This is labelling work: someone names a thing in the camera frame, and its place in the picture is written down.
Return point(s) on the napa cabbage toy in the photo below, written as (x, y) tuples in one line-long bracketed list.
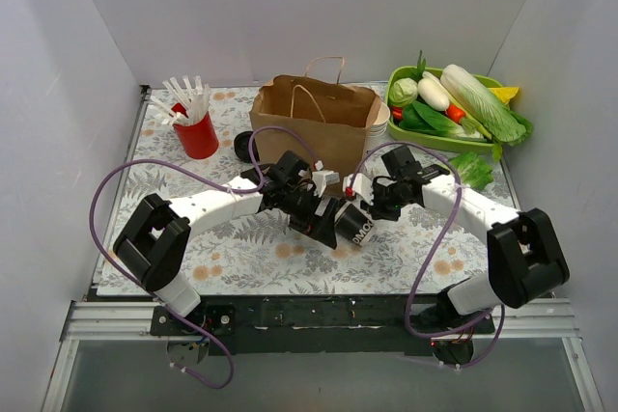
[(505, 125)]

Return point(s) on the black plastic cup lids stack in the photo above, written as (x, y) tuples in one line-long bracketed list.
[(241, 147)]

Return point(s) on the white wrapped straws bundle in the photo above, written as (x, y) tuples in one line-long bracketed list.
[(193, 97)]

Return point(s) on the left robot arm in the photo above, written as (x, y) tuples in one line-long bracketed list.
[(153, 241)]

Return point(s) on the green bok choy toy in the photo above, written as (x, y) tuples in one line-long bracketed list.
[(421, 118)]

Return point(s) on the white radish toy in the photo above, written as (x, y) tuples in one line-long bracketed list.
[(432, 92)]

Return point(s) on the brown paper bag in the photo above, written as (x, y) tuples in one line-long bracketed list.
[(317, 120)]

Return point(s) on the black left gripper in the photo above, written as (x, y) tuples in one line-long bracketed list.
[(315, 218)]

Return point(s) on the white paper cup stack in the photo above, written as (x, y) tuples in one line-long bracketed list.
[(380, 124)]

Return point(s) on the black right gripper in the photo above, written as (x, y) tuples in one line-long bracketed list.
[(379, 199)]

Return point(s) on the small bok choy toy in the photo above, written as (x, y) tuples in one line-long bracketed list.
[(473, 170)]

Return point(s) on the green vegetable tray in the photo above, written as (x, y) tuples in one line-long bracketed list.
[(426, 140)]

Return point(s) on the aluminium frame rail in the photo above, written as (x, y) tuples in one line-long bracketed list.
[(132, 321)]

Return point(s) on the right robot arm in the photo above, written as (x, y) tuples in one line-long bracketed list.
[(525, 259)]

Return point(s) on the red plastic straw cup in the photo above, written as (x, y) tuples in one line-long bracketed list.
[(199, 140)]

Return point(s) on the round green cabbage toy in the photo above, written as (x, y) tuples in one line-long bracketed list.
[(402, 92)]

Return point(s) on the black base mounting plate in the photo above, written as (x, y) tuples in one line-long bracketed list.
[(310, 323)]

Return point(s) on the orange carrot toy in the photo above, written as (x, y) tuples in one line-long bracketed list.
[(455, 113)]

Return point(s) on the black takeout coffee cup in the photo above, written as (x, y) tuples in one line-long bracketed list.
[(353, 224)]

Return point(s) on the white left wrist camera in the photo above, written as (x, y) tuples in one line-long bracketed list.
[(326, 182)]

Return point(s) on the yellow pepper toy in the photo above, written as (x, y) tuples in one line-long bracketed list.
[(505, 94)]

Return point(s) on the floral patterned table mat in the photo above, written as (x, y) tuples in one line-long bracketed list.
[(260, 254)]

